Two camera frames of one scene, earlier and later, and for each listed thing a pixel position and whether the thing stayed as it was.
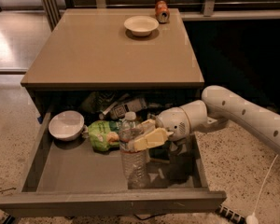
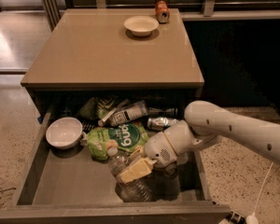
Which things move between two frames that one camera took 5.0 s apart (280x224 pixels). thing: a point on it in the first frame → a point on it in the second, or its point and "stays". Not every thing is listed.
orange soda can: x=162 y=11 stays
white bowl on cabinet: x=141 y=25 stays
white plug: x=252 y=219 stays
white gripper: x=172 y=122 → x=158 y=149
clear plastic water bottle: x=135 y=165 → x=137 y=190
